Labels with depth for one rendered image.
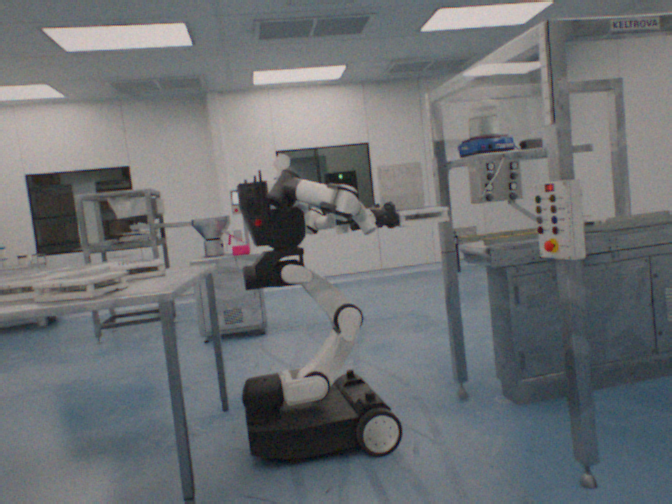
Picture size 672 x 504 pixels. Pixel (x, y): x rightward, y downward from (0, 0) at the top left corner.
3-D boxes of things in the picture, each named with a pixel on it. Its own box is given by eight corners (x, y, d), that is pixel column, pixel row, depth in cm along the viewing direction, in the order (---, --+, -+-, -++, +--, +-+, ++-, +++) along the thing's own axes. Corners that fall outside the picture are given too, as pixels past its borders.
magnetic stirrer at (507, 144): (479, 154, 248) (478, 135, 247) (458, 159, 269) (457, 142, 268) (517, 150, 252) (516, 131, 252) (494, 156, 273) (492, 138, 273)
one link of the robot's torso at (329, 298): (352, 341, 243) (273, 281, 234) (343, 333, 261) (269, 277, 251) (371, 314, 245) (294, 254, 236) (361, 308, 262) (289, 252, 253)
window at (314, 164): (285, 230, 763) (275, 150, 755) (285, 230, 764) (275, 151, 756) (376, 219, 783) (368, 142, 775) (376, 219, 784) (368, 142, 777)
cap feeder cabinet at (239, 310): (199, 344, 474) (189, 261, 469) (205, 331, 530) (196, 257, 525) (269, 334, 483) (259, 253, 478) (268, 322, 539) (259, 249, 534)
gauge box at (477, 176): (481, 203, 246) (478, 160, 244) (470, 204, 256) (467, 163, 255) (523, 198, 251) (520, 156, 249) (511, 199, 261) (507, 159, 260)
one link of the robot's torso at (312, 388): (285, 409, 236) (282, 381, 236) (280, 395, 256) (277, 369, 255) (330, 401, 241) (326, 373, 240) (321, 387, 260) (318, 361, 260)
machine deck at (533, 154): (478, 162, 245) (477, 154, 244) (443, 170, 281) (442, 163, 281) (593, 151, 258) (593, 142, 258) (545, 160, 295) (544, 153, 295)
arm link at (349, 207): (370, 206, 222) (360, 193, 203) (362, 228, 221) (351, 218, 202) (347, 199, 225) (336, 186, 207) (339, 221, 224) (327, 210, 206)
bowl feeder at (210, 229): (193, 260, 485) (188, 219, 482) (198, 257, 520) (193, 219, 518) (247, 253, 492) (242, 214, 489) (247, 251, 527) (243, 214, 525)
